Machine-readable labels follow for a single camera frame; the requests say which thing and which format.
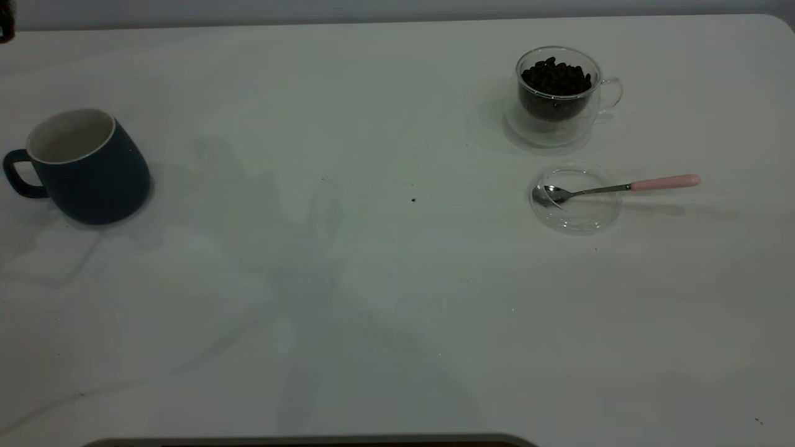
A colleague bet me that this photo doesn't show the roasted coffee beans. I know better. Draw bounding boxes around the roasted coffee beans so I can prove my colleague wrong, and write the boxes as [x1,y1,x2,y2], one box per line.
[520,57,593,122]

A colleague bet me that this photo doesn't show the pink handled metal spoon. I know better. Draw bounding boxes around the pink handled metal spoon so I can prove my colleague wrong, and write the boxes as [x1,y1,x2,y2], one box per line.
[532,174,701,209]

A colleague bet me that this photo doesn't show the dark grey ceramic mug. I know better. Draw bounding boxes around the dark grey ceramic mug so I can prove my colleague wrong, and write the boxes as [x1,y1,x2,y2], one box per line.
[3,109,152,225]

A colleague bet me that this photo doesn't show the clear glass cup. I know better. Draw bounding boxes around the clear glass cup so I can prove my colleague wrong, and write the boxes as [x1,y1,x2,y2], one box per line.
[504,47,624,148]

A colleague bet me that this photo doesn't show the clear glass saucer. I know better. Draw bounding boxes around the clear glass saucer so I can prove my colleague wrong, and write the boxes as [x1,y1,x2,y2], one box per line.
[530,165,622,235]

